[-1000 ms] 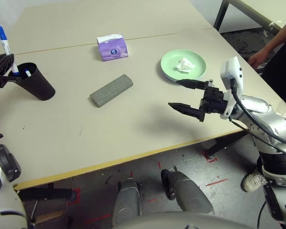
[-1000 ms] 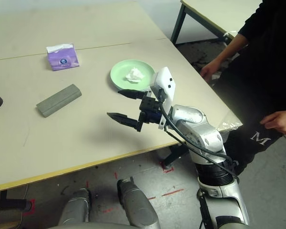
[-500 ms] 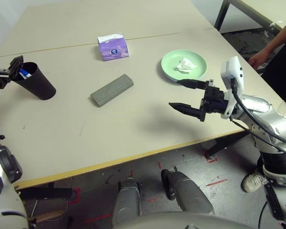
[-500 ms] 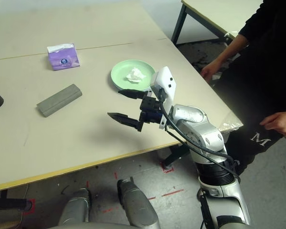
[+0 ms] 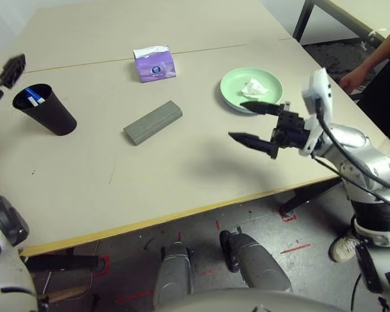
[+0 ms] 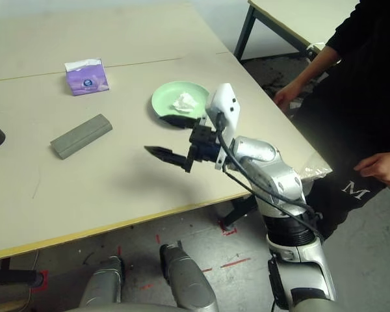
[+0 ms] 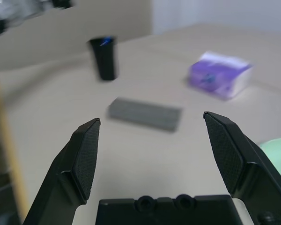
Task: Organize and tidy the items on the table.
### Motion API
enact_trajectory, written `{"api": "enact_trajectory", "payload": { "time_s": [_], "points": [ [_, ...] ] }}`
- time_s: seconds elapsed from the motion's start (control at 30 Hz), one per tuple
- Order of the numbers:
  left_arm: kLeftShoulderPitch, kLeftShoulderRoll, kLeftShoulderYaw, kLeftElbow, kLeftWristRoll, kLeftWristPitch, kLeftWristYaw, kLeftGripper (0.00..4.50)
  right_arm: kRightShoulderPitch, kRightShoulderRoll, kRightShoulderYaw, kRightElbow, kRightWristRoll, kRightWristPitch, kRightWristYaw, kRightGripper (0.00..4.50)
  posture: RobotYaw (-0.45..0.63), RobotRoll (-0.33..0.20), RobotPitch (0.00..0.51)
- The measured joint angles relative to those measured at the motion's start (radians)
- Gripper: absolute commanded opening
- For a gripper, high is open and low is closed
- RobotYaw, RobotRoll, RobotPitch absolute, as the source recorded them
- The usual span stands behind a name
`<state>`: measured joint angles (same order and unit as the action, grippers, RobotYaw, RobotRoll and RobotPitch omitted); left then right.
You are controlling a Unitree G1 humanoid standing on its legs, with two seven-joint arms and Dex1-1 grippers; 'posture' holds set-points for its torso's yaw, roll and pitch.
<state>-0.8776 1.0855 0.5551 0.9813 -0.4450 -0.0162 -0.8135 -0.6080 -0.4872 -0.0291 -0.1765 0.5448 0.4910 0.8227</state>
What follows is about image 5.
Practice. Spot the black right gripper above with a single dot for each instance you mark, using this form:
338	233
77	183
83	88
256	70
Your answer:
291	131

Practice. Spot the white tissue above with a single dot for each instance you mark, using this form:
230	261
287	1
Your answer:
255	88

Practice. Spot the green plate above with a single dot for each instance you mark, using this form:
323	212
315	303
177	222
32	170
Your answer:
234	86

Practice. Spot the grey glasses case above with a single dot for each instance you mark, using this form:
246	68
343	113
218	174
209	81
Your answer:
152	123

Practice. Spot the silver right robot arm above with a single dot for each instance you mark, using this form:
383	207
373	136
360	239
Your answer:
370	169

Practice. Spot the bystander bare forearm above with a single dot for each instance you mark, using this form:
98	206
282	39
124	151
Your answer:
377	53

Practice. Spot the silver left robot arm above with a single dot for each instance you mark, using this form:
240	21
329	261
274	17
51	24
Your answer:
6	253

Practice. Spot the bystander bare hand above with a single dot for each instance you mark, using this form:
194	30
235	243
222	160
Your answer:
352	80

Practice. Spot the black pen holder cup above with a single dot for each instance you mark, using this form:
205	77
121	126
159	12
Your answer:
48	113

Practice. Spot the black metal table leg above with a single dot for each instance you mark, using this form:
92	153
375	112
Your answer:
308	196

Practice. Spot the purple tissue pack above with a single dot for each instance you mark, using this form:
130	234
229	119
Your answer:
156	66

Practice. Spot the bystander black shirt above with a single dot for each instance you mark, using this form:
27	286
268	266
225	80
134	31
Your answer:
386	104

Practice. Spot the silver robot right leg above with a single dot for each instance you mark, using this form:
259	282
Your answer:
256	260

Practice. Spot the silver robot leg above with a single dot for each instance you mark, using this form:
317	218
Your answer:
175	273
256	260

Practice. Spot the white zip tie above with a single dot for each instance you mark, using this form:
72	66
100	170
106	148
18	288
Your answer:
376	32

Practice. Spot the white shoe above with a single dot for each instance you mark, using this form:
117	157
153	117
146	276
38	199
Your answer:
343	249

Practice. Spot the silver robot left leg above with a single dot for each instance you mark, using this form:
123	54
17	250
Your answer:
175	273

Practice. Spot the grey robot torso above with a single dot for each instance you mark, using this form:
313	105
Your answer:
247	302

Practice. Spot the wooden plank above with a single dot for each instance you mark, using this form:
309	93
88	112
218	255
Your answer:
68	294

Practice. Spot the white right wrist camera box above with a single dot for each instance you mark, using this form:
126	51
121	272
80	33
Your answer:
320	87

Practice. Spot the beige table black frame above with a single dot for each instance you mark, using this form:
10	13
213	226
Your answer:
341	16

